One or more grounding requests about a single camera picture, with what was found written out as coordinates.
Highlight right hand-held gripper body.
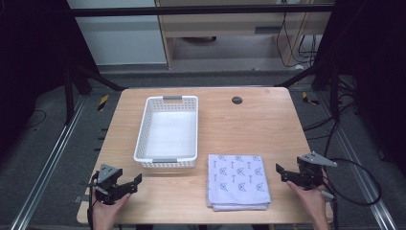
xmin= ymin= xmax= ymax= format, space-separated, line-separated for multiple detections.
xmin=296 ymin=150 xmax=339 ymax=191

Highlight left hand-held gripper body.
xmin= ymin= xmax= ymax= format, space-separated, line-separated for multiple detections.
xmin=91 ymin=163 xmax=124 ymax=206

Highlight white patterned cloth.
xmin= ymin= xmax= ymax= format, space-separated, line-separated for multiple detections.
xmin=206 ymin=153 xmax=272 ymax=212

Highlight white plastic basket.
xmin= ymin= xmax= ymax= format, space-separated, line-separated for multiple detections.
xmin=133 ymin=95 xmax=199 ymax=170

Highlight person's left hand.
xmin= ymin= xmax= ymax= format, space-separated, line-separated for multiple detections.
xmin=92 ymin=192 xmax=132 ymax=228

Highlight person's right hand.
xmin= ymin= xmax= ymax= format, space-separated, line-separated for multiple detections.
xmin=285 ymin=169 xmax=330 ymax=226

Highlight yellow black floor tape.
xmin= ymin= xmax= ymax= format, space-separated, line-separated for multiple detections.
xmin=301 ymin=91 xmax=321 ymax=106
xmin=97 ymin=93 xmax=110 ymax=112

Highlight black metal stand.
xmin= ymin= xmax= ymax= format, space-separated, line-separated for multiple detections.
xmin=273 ymin=52 xmax=342 ymax=123
xmin=60 ymin=61 xmax=128 ymax=127

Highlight black curtain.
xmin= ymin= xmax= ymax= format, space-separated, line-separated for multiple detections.
xmin=310 ymin=0 xmax=406 ymax=180
xmin=0 ymin=0 xmax=100 ymax=161

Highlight white cabinet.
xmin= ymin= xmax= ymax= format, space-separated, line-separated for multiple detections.
xmin=66 ymin=0 xmax=169 ymax=67

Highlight light wooden desk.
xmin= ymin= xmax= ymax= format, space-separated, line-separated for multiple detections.
xmin=155 ymin=0 xmax=337 ymax=70

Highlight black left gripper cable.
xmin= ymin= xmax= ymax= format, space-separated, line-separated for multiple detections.
xmin=85 ymin=172 xmax=99 ymax=230

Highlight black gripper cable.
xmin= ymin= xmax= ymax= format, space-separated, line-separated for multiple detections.
xmin=85 ymin=172 xmax=99 ymax=230
xmin=321 ymin=157 xmax=383 ymax=230

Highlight grey cable plug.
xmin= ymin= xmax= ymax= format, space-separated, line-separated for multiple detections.
xmin=320 ymin=190 xmax=337 ymax=201

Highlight black floor cables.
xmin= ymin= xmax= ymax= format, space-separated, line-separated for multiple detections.
xmin=302 ymin=76 xmax=362 ymax=161

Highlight metal floor rail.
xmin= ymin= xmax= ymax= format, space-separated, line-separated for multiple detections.
xmin=317 ymin=90 xmax=398 ymax=230
xmin=9 ymin=95 xmax=88 ymax=230

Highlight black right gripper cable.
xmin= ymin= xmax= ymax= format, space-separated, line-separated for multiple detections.
xmin=321 ymin=157 xmax=383 ymax=230

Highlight black floor cable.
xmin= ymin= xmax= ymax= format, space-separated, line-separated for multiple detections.
xmin=22 ymin=109 xmax=48 ymax=130

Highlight black hanging cables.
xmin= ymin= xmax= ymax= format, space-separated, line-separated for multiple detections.
xmin=275 ymin=11 xmax=318 ymax=69

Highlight black horizontal frame bar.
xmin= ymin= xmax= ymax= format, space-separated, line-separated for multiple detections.
xmin=67 ymin=3 xmax=337 ymax=18

